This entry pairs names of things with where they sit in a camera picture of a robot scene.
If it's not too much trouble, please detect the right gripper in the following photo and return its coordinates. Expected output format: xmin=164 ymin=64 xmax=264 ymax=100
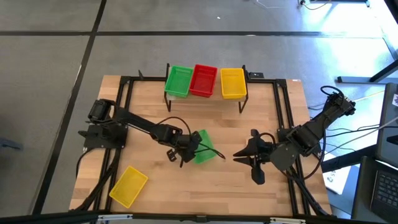
xmin=233 ymin=129 xmax=274 ymax=185

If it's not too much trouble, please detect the green plastic basket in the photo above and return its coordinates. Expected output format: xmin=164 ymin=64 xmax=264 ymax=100
xmin=164 ymin=65 xmax=194 ymax=99
xmin=192 ymin=129 xmax=218 ymax=165

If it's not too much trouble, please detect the red plastic basket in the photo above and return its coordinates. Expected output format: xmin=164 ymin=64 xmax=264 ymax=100
xmin=188 ymin=63 xmax=219 ymax=98

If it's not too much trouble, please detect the yellow plastic basket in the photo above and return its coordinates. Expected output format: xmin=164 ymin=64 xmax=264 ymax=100
xmin=220 ymin=67 xmax=248 ymax=100
xmin=108 ymin=165 xmax=149 ymax=209

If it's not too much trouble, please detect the black-legged wooden shelf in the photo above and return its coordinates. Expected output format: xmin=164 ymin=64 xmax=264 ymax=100
xmin=164 ymin=63 xmax=249 ymax=114

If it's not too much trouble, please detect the white paper sheet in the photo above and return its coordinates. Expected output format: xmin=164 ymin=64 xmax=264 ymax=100
xmin=322 ymin=167 xmax=352 ymax=195

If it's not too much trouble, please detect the black desk foot beam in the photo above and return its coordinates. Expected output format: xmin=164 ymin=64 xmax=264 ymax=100
xmin=321 ymin=144 xmax=379 ymax=174

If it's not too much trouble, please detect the black desk leg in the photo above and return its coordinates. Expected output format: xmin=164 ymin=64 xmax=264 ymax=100
xmin=336 ymin=58 xmax=398 ymax=85

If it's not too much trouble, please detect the black laptop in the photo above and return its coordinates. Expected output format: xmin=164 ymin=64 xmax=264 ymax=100
xmin=369 ymin=169 xmax=398 ymax=223

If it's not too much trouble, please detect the grey computer case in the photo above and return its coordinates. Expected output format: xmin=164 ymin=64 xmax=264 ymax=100
xmin=374 ymin=82 xmax=398 ymax=169

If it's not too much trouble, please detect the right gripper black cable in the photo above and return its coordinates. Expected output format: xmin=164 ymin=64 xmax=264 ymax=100
xmin=259 ymin=132 xmax=277 ymax=146

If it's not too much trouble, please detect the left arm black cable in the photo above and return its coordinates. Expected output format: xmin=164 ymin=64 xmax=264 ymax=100
xmin=155 ymin=116 xmax=226 ymax=161

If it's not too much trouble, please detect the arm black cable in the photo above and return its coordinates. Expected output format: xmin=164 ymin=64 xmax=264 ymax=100
xmin=155 ymin=116 xmax=226 ymax=161
xmin=320 ymin=85 xmax=345 ymax=100

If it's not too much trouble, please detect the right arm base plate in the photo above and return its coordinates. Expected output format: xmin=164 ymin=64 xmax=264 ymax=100
xmin=277 ymin=126 xmax=323 ymax=155

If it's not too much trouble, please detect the silver metal bracket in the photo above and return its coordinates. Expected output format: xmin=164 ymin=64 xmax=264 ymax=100
xmin=269 ymin=217 xmax=307 ymax=224
xmin=96 ymin=213 xmax=134 ymax=222

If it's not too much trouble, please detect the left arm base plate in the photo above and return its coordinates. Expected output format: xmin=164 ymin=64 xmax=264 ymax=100
xmin=77 ymin=120 xmax=129 ymax=151

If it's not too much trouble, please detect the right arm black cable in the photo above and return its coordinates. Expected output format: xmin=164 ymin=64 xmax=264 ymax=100
xmin=320 ymin=85 xmax=345 ymax=100

